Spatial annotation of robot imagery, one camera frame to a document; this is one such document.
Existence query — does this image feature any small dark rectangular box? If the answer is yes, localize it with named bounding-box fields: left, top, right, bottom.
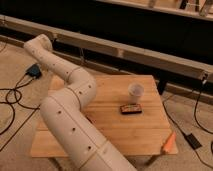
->
left=120, top=104, right=142, bottom=115

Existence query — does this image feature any long wooden beam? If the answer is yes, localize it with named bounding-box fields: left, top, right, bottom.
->
left=0, top=14, right=213, bottom=83

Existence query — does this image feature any translucent plastic cup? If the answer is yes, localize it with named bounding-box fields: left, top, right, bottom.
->
left=128, top=83, right=144, bottom=104

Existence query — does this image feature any black power brick right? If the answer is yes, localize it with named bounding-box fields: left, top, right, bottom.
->
left=184, top=134, right=201, bottom=150

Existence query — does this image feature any black power adapter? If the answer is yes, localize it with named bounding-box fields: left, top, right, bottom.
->
left=26, top=64, right=42, bottom=79

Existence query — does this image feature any orange carrot toy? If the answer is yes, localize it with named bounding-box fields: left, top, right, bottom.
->
left=162, top=132, right=176, bottom=153

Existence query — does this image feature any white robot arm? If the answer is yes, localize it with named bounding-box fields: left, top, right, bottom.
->
left=24, top=34, right=137, bottom=171

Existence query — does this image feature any black cable right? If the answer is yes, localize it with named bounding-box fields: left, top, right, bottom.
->
left=162, top=78, right=213, bottom=161

